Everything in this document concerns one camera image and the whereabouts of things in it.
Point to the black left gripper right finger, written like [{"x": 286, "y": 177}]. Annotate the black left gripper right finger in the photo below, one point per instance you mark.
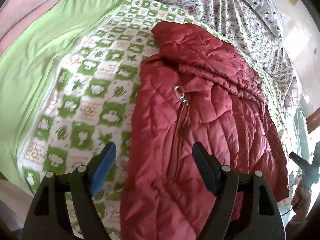
[{"x": 245, "y": 207}]

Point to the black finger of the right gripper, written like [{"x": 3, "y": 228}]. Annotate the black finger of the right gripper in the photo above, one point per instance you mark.
[{"x": 303, "y": 164}]

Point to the red quilted puffer jacket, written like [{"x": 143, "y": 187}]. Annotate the red quilted puffer jacket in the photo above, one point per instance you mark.
[{"x": 196, "y": 88}]

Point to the person's right hand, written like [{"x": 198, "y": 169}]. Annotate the person's right hand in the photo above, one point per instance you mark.
[{"x": 301, "y": 199}]

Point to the green white checkered quilt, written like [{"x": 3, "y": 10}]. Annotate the green white checkered quilt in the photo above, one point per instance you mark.
[{"x": 69, "y": 85}]

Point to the blue floral pillow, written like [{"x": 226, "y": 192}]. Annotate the blue floral pillow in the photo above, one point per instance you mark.
[{"x": 269, "y": 14}]

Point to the floral rose bedsheet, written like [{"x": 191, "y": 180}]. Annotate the floral rose bedsheet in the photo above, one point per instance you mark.
[{"x": 235, "y": 20}]

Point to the pink blanket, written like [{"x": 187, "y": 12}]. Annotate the pink blanket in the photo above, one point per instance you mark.
[{"x": 17, "y": 15}]

